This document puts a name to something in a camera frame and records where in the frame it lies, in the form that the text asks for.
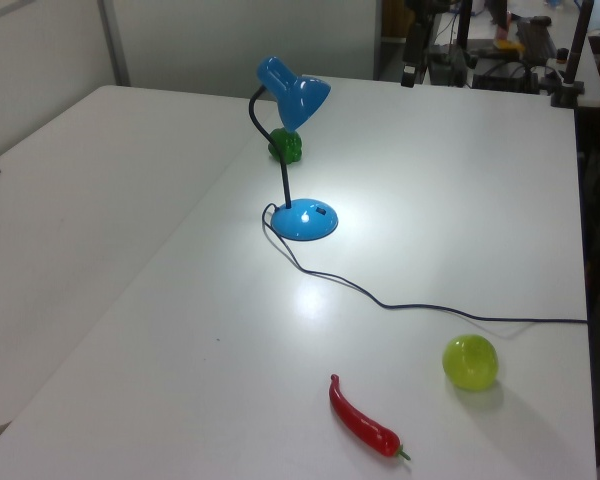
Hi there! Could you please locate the blue desk lamp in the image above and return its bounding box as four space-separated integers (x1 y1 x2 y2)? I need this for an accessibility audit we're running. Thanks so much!
248 56 340 243

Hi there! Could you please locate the green bell pepper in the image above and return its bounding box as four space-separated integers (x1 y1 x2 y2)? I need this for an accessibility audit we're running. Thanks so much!
266 127 304 164

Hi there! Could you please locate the red chili pepper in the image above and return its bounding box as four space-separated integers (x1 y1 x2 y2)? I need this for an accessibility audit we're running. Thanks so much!
328 373 412 462

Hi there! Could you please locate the green apple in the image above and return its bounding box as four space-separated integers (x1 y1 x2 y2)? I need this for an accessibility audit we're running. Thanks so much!
441 333 500 392

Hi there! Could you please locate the dark device with white end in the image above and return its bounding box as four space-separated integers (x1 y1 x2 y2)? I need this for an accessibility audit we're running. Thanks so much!
400 0 432 89

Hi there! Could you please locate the black equipment box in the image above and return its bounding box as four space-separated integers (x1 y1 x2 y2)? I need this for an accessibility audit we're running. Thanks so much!
471 49 540 94

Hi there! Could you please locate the black tripod pole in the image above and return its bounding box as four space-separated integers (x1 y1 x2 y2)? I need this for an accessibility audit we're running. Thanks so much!
456 0 475 52

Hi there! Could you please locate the black keyboard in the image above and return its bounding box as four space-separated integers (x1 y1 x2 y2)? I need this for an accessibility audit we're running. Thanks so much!
516 15 558 62

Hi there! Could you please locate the black pole with clamp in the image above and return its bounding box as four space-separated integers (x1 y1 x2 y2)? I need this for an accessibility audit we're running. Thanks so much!
550 0 595 109

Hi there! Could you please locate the black lamp power cable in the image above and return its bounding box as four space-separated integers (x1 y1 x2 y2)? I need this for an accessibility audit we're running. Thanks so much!
261 202 589 326

